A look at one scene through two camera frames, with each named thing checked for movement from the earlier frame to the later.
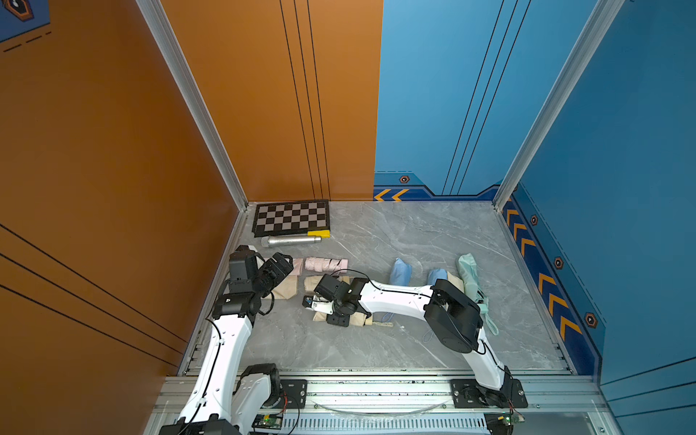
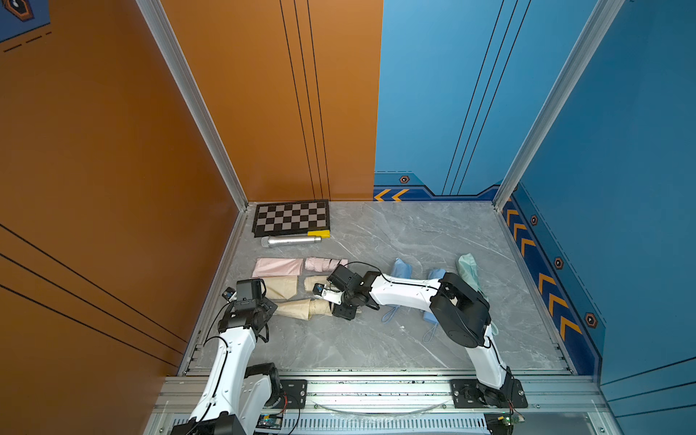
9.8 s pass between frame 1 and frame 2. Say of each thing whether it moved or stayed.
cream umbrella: stayed
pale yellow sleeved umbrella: moved
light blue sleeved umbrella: stayed
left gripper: moved
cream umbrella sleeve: stayed
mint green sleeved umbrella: stayed
